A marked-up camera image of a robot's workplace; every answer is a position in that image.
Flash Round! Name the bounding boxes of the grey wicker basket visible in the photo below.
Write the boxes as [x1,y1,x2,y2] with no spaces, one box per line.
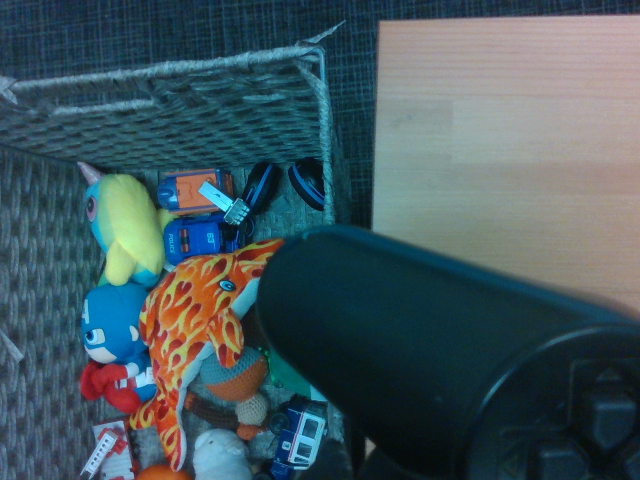
[0,19,351,480]

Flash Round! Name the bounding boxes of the black blue headphones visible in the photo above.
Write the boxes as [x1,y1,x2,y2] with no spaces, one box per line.
[241,156,327,212]

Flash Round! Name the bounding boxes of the reddish wood coffee table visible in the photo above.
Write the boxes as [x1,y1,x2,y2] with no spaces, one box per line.
[371,14,640,322]

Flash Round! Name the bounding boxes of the blue white toy bus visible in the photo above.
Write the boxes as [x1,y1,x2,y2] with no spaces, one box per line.
[268,394,330,480]

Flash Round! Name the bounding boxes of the Captain America plush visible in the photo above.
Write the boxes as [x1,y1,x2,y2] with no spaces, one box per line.
[79,283,159,415]

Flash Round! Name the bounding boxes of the white grey plush toy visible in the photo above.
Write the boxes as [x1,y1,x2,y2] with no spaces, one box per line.
[191,428,254,480]

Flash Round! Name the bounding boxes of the red white toy fire truck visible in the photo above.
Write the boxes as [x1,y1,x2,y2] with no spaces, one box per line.
[79,416,137,480]

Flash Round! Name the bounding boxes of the orange ball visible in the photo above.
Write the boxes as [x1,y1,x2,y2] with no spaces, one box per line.
[134,463,194,480]

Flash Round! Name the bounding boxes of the blue police toy car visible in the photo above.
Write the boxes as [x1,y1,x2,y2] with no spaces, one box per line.
[162,214,247,267]

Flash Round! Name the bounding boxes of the green plush toy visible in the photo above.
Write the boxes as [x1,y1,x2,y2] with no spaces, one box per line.
[259,344,327,403]

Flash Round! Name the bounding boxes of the orange grey crochet toy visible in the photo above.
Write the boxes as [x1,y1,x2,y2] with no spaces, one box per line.
[184,344,274,442]

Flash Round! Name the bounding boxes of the orange flame shark plush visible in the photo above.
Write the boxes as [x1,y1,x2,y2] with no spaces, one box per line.
[129,238,287,473]

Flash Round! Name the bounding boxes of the orange toy car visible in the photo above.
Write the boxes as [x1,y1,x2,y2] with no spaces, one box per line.
[157,168,237,217]

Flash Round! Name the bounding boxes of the black gamepad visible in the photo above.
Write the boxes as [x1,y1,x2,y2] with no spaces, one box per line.
[256,224,640,480]

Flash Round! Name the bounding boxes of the yellow blue plush toy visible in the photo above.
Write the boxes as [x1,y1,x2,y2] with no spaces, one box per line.
[76,160,170,288]

